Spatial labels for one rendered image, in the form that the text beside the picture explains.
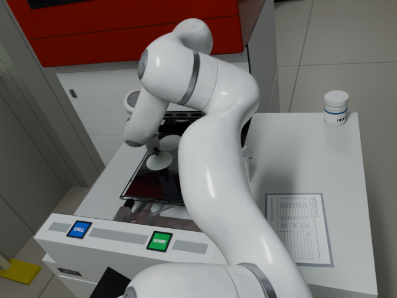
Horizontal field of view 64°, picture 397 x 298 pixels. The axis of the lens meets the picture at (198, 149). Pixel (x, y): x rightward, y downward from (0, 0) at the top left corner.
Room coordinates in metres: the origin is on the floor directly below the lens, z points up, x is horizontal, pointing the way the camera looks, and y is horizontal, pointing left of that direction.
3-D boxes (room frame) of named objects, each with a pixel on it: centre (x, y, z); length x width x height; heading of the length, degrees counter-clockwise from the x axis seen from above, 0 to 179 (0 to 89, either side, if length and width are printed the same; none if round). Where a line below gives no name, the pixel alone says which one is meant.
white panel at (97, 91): (1.17, 0.13, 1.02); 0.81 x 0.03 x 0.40; 64
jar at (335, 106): (0.81, -0.46, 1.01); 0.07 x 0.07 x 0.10
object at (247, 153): (0.67, -0.12, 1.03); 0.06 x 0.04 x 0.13; 154
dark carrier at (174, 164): (0.88, 0.05, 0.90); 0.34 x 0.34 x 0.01; 63
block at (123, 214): (0.70, 0.30, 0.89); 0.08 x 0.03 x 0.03; 154
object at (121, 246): (0.58, 0.27, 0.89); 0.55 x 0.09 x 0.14; 64
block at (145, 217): (0.67, 0.23, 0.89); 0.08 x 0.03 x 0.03; 154
